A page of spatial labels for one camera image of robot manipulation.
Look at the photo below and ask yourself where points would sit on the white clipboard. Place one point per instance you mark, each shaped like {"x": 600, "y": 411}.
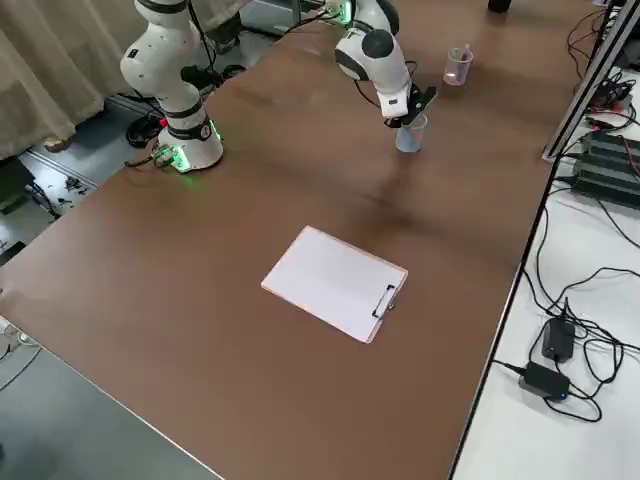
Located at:
{"x": 330, "y": 280}

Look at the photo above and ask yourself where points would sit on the white power strip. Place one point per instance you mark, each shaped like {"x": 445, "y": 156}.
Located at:
{"x": 10, "y": 336}

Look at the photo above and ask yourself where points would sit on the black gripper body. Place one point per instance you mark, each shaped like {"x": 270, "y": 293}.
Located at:
{"x": 413, "y": 104}

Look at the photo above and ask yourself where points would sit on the black power adapter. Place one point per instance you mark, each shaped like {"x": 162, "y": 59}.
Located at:
{"x": 557, "y": 342}
{"x": 545, "y": 382}

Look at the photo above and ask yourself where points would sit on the blue plastic cup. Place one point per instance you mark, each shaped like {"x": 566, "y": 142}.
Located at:
{"x": 411, "y": 142}

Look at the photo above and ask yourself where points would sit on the black ridged equipment box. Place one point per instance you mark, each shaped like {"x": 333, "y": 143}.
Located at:
{"x": 610, "y": 165}

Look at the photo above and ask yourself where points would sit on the white table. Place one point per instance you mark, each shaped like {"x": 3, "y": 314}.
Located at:
{"x": 525, "y": 450}

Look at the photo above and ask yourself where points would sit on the pink plastic cup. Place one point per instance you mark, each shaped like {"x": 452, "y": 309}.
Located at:
{"x": 455, "y": 75}

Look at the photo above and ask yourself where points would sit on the aluminium profile post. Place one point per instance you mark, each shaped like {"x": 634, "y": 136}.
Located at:
{"x": 584, "y": 85}

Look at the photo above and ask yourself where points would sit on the beige curtain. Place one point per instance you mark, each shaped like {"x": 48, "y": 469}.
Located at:
{"x": 50, "y": 60}

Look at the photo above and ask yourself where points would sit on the small brown object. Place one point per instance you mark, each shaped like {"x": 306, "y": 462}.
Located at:
{"x": 55, "y": 144}

